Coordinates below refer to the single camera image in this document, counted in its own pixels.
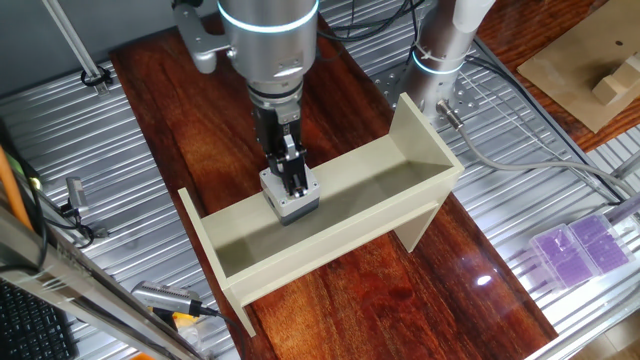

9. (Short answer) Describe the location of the silver ribbed camera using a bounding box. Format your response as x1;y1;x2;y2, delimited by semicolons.
130;280;205;318

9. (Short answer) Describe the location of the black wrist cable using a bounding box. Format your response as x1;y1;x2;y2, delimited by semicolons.
315;0;429;64

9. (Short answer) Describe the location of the orange tube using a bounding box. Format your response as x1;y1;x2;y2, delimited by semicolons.
0;146;34;232

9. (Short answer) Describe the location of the black keyboard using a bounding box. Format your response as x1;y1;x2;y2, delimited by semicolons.
0;279;79;360

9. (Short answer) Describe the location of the grey metal bar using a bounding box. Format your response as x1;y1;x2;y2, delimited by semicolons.
608;148;640;182

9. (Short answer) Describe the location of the black camera cable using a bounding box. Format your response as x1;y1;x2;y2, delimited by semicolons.
199;305;249;360

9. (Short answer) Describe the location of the black camera stand clamp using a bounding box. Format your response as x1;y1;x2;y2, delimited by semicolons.
29;189;111;249

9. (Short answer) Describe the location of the beige plastic shelf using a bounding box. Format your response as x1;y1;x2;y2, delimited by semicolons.
177;92;465;339

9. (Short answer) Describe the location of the beige fibreboard panel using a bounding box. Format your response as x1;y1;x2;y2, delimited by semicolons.
516;0;640;135

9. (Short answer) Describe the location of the dark red wooden board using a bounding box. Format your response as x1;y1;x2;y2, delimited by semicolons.
477;0;640;155
108;0;559;360

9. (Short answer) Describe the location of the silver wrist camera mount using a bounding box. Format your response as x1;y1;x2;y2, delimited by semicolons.
172;0;237;75

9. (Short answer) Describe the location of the aluminium pole with black clamp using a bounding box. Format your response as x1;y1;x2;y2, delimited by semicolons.
41;0;114;97

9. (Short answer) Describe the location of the stepped light wooden block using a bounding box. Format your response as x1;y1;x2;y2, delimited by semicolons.
591;52;640;107

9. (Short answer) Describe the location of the grey red push button box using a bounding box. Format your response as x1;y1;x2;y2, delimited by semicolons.
258;167;322;227

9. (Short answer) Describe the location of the aluminium frame bar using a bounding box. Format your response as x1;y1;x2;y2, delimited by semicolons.
0;202;201;360

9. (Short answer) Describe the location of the clear box with purple contents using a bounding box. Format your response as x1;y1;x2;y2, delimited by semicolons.
528;223;601;292
568;213;637;275

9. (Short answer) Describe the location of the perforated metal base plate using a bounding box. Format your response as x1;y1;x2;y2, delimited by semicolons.
372;59;484;132

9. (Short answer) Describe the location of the grey cable with metal connector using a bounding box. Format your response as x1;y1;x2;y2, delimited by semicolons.
435;98;639;197

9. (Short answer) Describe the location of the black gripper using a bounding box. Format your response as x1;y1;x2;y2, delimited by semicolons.
249;94;310;200

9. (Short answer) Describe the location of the small grey camera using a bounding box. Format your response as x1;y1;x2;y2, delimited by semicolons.
64;176;91;217

